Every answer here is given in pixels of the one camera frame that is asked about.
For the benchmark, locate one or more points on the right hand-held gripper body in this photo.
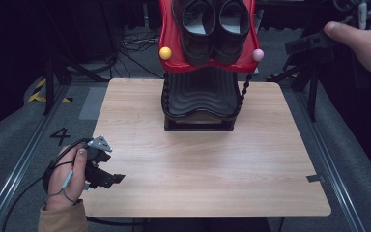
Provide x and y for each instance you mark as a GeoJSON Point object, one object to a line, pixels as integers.
{"type": "Point", "coordinates": [351, 13]}

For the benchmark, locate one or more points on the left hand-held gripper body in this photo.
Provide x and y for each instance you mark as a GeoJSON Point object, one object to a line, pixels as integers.
{"type": "Point", "coordinates": [98, 154]}

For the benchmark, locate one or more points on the black leather shoe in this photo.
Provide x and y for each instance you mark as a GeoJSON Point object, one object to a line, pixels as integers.
{"type": "Point", "coordinates": [196, 42]}
{"type": "Point", "coordinates": [232, 45]}

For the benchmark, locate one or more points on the red and black shoe rack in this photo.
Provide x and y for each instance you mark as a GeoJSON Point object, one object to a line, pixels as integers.
{"type": "Point", "coordinates": [203, 96]}

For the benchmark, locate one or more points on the person's left hand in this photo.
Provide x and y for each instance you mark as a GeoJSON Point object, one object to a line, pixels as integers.
{"type": "Point", "coordinates": [64, 180]}

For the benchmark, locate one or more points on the person's right hand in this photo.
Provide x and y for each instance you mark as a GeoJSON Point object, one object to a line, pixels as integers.
{"type": "Point", "coordinates": [367, 48]}

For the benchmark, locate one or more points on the black metal stand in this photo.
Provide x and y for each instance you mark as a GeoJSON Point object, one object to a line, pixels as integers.
{"type": "Point", "coordinates": [312, 93]}
{"type": "Point", "coordinates": [49, 87]}

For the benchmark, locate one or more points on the yellow and black floor tape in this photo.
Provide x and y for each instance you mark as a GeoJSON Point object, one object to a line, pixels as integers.
{"type": "Point", "coordinates": [35, 96]}

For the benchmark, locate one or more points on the grey tape piece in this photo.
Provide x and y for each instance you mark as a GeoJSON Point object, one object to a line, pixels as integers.
{"type": "Point", "coordinates": [315, 178]}

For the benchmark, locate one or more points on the metal floor rail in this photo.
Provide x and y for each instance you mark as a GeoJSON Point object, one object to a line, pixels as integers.
{"type": "Point", "coordinates": [331, 167]}
{"type": "Point", "coordinates": [19, 167]}

